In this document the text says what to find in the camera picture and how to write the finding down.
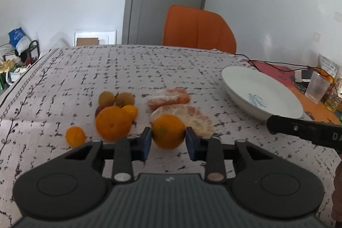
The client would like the frosted plastic cup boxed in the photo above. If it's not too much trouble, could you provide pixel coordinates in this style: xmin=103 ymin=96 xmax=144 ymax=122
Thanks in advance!
xmin=305 ymin=71 xmax=330 ymax=104

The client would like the white foam packaging board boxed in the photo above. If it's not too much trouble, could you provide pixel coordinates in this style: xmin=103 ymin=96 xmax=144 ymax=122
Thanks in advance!
xmin=74 ymin=31 xmax=116 ymax=46

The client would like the snack package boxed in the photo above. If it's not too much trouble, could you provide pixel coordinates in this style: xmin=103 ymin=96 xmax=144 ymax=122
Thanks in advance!
xmin=318 ymin=54 xmax=340 ymax=84

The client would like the black cable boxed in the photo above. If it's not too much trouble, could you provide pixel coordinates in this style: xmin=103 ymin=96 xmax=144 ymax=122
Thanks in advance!
xmin=235 ymin=53 xmax=321 ymax=75

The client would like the orange chair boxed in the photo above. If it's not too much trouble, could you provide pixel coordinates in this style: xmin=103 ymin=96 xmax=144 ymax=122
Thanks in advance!
xmin=162 ymin=5 xmax=237 ymax=54

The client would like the orange red table mat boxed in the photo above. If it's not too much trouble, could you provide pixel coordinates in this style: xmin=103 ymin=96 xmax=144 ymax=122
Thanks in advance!
xmin=249 ymin=61 xmax=341 ymax=124

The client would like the small tangerine behind orange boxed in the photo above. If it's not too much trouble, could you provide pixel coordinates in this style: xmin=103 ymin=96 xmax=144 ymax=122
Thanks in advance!
xmin=122 ymin=105 xmax=139 ymax=122

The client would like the patterned white tablecloth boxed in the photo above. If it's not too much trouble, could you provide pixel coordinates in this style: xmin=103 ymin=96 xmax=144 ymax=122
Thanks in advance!
xmin=1 ymin=45 xmax=340 ymax=227

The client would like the peeled grapefruit segment upper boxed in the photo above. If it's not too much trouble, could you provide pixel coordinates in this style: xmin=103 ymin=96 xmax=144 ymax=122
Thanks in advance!
xmin=147 ymin=88 xmax=191 ymax=110

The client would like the white ceramic bowl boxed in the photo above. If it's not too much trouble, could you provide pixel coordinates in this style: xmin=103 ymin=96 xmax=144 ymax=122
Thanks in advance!
xmin=221 ymin=66 xmax=304 ymax=122

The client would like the blue plastic bag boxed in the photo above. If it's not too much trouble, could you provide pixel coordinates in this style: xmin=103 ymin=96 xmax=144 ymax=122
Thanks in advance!
xmin=8 ymin=28 xmax=31 ymax=53

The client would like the brown kiwi left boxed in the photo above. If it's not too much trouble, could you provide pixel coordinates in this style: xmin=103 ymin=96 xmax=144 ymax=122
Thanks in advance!
xmin=98 ymin=91 xmax=116 ymax=106

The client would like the peeled grapefruit segment lower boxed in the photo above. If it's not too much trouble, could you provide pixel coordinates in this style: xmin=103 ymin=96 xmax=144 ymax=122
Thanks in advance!
xmin=151 ymin=104 xmax=214 ymax=138

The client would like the brown kiwi right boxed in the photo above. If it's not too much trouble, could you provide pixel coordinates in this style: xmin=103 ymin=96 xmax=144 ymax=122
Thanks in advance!
xmin=115 ymin=92 xmax=135 ymax=108

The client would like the black metal rack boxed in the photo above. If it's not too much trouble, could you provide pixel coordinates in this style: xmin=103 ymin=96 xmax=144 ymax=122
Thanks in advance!
xmin=2 ymin=40 xmax=40 ymax=66

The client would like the black white power adapter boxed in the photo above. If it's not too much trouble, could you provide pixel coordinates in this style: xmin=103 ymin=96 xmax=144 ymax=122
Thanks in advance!
xmin=295 ymin=69 xmax=314 ymax=83

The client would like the large orange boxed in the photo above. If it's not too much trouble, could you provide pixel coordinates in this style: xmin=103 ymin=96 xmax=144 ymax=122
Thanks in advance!
xmin=95 ymin=106 xmax=132 ymax=142

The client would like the medium orange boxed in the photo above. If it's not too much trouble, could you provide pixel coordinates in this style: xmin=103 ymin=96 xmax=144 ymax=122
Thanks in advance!
xmin=152 ymin=114 xmax=186 ymax=149

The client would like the brown kiwi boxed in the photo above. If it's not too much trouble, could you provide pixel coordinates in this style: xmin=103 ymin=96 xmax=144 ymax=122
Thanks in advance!
xmin=98 ymin=91 xmax=116 ymax=106
xmin=115 ymin=92 xmax=135 ymax=108

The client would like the small red apple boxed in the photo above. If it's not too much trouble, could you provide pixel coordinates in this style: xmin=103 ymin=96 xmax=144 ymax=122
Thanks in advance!
xmin=95 ymin=104 xmax=109 ymax=117

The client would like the peeled grapefruit segment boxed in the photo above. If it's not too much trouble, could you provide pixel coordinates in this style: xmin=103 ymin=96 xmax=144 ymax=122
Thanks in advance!
xmin=151 ymin=104 xmax=214 ymax=138
xmin=147 ymin=88 xmax=191 ymax=110

